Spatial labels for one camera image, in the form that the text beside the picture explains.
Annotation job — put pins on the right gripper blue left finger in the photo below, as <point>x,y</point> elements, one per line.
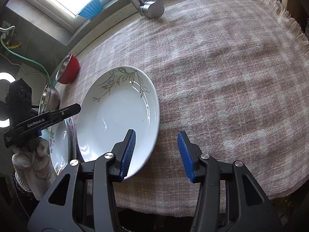
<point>126,152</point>

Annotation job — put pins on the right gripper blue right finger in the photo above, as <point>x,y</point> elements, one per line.
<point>187,152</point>

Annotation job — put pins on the large stainless steel bowl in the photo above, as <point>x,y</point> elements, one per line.
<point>50,100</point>

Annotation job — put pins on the small pink floral plate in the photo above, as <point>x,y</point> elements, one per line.
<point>60,146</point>

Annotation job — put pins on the white plate grey leaf pattern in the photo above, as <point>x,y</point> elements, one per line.
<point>121,99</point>

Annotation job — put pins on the red steel bowl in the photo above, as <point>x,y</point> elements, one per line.
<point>68,70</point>

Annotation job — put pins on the chrome kitchen faucet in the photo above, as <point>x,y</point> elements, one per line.
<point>150,9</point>

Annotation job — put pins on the white gloved left hand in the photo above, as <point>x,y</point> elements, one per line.
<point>34,171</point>

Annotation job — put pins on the pink plaid cloth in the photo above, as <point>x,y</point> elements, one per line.
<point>233,74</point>

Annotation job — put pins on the blue ribbed cup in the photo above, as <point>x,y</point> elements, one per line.
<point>92,9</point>

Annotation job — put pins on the white ring light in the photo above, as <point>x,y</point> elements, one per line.
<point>6,80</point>

